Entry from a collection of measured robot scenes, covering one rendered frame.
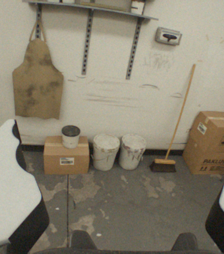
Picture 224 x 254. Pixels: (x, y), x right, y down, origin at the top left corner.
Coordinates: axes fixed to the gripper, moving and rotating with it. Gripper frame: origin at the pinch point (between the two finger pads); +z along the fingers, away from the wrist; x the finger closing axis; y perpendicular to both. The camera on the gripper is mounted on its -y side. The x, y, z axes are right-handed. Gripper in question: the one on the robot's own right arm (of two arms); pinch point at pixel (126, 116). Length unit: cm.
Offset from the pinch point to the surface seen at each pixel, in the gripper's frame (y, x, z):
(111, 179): 169, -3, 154
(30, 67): 44, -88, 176
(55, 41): 21, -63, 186
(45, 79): 58, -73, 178
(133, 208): 172, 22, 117
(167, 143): 158, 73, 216
